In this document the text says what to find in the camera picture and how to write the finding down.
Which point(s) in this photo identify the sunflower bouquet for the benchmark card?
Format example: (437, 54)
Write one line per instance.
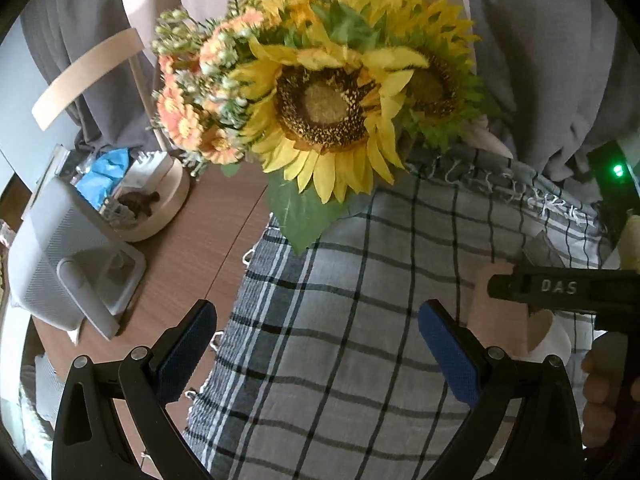
(328, 97)

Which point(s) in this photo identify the person's right hand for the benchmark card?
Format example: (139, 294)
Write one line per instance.
(598, 417)

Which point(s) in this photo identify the wooden chair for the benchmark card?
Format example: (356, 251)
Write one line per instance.
(123, 47)

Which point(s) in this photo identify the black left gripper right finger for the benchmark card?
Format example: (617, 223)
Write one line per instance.
(480, 374)

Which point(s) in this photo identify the blue cloth on tray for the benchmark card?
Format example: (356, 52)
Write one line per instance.
(104, 175)

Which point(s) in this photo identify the grey tablet stand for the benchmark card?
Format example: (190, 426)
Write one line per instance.
(66, 265)

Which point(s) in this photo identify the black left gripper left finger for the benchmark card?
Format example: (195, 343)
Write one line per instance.
(89, 442)

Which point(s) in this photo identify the round wooden tray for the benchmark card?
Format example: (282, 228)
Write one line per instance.
(148, 198)

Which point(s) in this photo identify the grey curtain fabric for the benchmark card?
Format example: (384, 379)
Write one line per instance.
(564, 72)

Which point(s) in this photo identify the white paper cup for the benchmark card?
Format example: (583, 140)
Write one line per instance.
(552, 342)

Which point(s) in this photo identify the grey checked tablecloth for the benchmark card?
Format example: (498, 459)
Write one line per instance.
(322, 372)

